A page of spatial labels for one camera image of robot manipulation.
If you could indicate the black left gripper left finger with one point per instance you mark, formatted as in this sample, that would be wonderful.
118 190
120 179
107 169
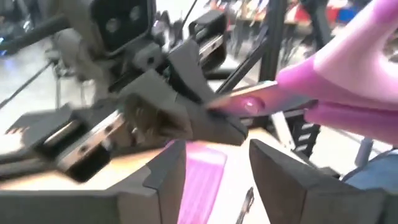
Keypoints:
140 208

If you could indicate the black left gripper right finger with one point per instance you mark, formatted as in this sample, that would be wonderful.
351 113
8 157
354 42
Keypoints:
295 199

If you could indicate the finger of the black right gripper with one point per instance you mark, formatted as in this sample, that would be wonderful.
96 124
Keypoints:
211 127
189 74

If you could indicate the purple plastic box lid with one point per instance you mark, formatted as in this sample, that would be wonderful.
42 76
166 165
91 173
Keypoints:
202 174

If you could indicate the black pen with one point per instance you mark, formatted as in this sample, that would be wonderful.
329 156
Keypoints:
245 205

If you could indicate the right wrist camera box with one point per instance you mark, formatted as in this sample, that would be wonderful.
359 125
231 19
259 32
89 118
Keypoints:
121 25

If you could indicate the black aluminium table frame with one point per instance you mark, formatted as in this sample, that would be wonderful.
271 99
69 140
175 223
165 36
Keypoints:
273 37

